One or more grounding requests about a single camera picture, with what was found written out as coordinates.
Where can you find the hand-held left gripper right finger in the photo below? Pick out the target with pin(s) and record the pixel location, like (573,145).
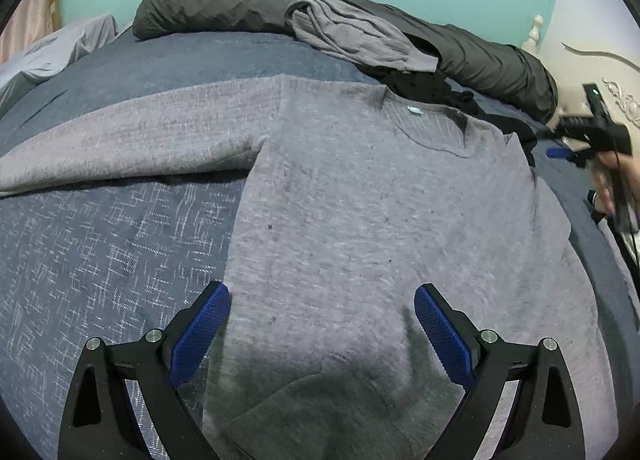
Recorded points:
(442,335)

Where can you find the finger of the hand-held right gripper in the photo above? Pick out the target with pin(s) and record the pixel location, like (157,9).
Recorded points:
(570,125)
(560,153)

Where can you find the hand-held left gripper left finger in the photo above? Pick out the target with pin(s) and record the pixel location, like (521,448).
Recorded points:
(200,335)

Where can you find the grey knit sweater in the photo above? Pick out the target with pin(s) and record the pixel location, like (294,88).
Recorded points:
(350,215)

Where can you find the person's right hand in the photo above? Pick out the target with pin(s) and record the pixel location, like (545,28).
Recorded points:
(605,185)

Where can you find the cream tufted headboard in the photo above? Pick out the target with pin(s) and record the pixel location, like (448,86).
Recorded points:
(580,70)

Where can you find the black garment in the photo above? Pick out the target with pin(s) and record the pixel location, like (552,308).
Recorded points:
(420,85)

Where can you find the light grey shirt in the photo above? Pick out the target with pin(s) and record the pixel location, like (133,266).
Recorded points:
(350,35)

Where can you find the light grey blanket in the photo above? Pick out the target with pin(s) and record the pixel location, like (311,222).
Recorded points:
(40,60)

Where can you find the dark grey rolled duvet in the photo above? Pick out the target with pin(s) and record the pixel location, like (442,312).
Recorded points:
(200,5)

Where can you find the pink striped curtain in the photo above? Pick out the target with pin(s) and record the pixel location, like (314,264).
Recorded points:
(25,25)

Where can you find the cream bed post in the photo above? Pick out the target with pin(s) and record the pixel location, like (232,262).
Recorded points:
(534,35)

